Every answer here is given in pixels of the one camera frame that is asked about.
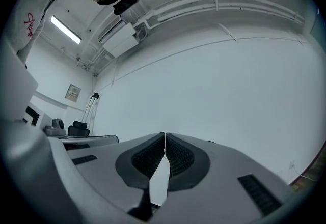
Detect white table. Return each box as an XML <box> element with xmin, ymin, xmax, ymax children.
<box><xmin>48</xmin><ymin>134</ymin><xmax>120</xmax><ymax>150</ymax></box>

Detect wall electrical panel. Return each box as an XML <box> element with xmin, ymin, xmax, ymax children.
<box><xmin>64</xmin><ymin>83</ymin><xmax>82</xmax><ymax>103</ymax></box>

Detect long ceiling light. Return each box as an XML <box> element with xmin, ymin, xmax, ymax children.
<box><xmin>50</xmin><ymin>15</ymin><xmax>83</xmax><ymax>45</ymax></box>

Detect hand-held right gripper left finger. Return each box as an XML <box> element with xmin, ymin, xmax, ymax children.
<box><xmin>66</xmin><ymin>131</ymin><xmax>167</xmax><ymax>215</ymax></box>

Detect folded tripod stand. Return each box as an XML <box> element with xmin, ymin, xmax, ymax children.
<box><xmin>80</xmin><ymin>92</ymin><xmax>100</xmax><ymax>137</ymax></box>

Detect person's white shirt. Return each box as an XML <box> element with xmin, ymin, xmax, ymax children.
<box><xmin>2</xmin><ymin>0</ymin><xmax>85</xmax><ymax>65</ymax></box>

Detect white air conditioner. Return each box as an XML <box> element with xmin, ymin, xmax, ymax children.
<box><xmin>97</xmin><ymin>20</ymin><xmax>140</xmax><ymax>59</ymax></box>

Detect black office chair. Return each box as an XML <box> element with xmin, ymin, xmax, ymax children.
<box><xmin>67</xmin><ymin>120</ymin><xmax>91</xmax><ymax>137</ymax></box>

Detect grey desktop device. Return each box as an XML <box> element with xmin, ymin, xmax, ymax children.
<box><xmin>42</xmin><ymin>118</ymin><xmax>68</xmax><ymax>137</ymax></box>

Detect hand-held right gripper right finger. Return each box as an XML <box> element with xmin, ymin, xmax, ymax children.
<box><xmin>152</xmin><ymin>132</ymin><xmax>299</xmax><ymax>224</ymax></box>

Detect black head-mounted camera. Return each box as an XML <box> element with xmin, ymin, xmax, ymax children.
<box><xmin>113</xmin><ymin>0</ymin><xmax>144</xmax><ymax>16</ymax></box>

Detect white ceiling pipes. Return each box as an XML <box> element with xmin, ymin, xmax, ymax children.
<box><xmin>132</xmin><ymin>0</ymin><xmax>306</xmax><ymax>31</ymax></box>

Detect white floor cable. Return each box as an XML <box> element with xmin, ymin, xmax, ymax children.
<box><xmin>289</xmin><ymin>161</ymin><xmax>319</xmax><ymax>182</ymax></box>

